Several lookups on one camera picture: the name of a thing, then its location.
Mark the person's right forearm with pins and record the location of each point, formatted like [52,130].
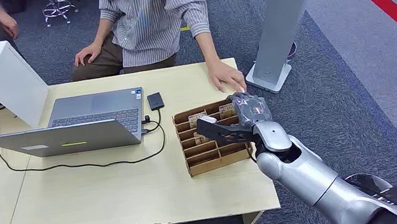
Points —
[103,31]

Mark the grey open laptop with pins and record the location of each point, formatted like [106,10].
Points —
[98,110]

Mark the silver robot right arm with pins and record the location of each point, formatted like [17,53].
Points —
[306,173]

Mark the person's right hand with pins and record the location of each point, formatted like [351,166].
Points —
[87,53]

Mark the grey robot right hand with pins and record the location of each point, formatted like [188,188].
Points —
[252,110]

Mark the pale table leg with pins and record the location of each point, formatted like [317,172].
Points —
[252,220]

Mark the yellow floor marker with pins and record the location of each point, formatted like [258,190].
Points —
[185,29]

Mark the black round floor base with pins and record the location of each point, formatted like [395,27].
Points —
[291,51]

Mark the standing person's hand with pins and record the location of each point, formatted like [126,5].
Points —
[9,25]

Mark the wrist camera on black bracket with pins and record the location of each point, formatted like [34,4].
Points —
[220,133]

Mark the person's left forearm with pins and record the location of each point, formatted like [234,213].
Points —
[207,48]

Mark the person's left hand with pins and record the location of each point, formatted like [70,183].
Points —
[226,75]

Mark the black round robot part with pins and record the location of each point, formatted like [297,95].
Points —
[365,183]

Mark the brown wooden card organizer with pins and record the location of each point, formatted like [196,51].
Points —
[205,160]

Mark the grey standing kiosk pillar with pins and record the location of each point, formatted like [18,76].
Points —
[282,15]

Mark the black external drive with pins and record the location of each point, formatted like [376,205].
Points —
[155,101]

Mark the chrome chair base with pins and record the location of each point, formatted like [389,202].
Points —
[58,8]

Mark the seated person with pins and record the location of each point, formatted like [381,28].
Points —
[148,21]

